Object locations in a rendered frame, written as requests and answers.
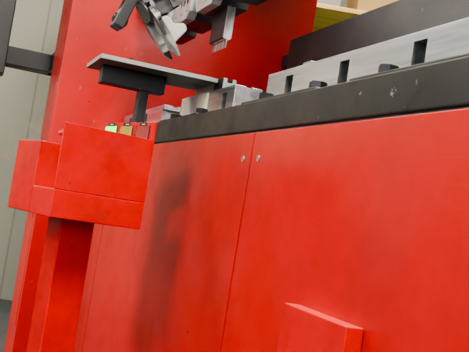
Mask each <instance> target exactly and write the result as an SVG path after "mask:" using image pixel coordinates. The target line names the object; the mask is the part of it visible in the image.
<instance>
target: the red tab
mask: <svg viewBox="0 0 469 352"><path fill-rule="evenodd" d="M363 333H364V329H363V328H360V327H358V326H356V325H353V324H350V323H347V322H345V321H342V320H339V319H337V318H334V317H331V316H328V315H326V314H323V313H321V312H318V311H316V310H313V309H310V308H308V307H305V306H302V305H298V304H292V303H285V304H284V308H283V316H282V321H281V330H280V335H279V339H278V348H277V352H360V351H361V346H362V337H363Z"/></svg>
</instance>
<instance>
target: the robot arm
mask: <svg viewBox="0 0 469 352"><path fill-rule="evenodd" d="M180 4H182V2H181V0H123V1H122V2H121V5H120V7H119V8H118V10H117V12H116V13H115V14H114V15H113V16H112V21H111V23H110V27H111V28H112V29H114V30H115V31H119V30H121V29H123V28H124V27H125V26H126V25H127V24H128V19H129V17H130V15H131V13H132V12H133V9H134V7H136V9H137V12H138V14H139V16H140V18H141V19H142V21H143V23H144V26H145V28H146V30H147V31H148V33H149V35H150V36H151V38H152V40H153V41H154V42H155V44H156V45H157V47H158V49H159V50H160V51H161V52H162V53H163V55H164V56H166V57H167V58H168V59H170V60H171V59H173V58H172V55H171V54H170V51H171V52H172V53H174V54H175V55H177V56H180V52H179V49H178V47H177V44H176V42H177V41H178V40H179V39H180V38H181V37H182V36H183V35H184V34H185V32H186V31H187V27H186V25H185V24H184V23H174V22H173V21H172V20H171V19H170V18H169V17H168V16H166V15H167V14H168V13H169V12H171V11H173V10H174V9H175V8H177V7H179V5H180ZM167 47H168V48H169V49H168V48H167ZM169 50H170V51H169Z"/></svg>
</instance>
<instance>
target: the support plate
mask: <svg viewBox="0 0 469 352"><path fill-rule="evenodd" d="M103 64H107V65H111V66H116V67H120V68H126V69H130V70H134V71H139V72H143V73H149V74H153V75H159V76H163V77H166V78H167V80H166V84H167V85H171V86H174V87H181V88H184V89H190V90H196V89H200V88H203V87H207V86H209V85H213V84H216V83H218V78H212V77H208V76H205V75H198V74H195V73H189V72H186V71H180V70H177V69H173V68H167V67H163V66H157V65H154V64H148V63H144V62H141V61H135V60H132V59H126V58H122V57H116V56H112V55H109V54H103V53H101V54H100V55H98V56H97V57H96V58H95V59H93V60H91V61H90V62H89V63H88V64H87V68H91V69H95V70H100V69H101V66H102V65H103Z"/></svg>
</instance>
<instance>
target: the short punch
mask: <svg viewBox="0 0 469 352"><path fill-rule="evenodd" d="M235 12H236V8H235V7H232V6H226V7H224V8H223V9H221V10H219V11H218V12H216V13H214V18H213V23H212V28H211V36H210V41H209V44H210V45H212V51H211V53H214V52H217V51H219V50H222V49H223V48H225V47H226V44H227V41H228V40H230V39H231V38H232V29H233V24H234V20H235Z"/></svg>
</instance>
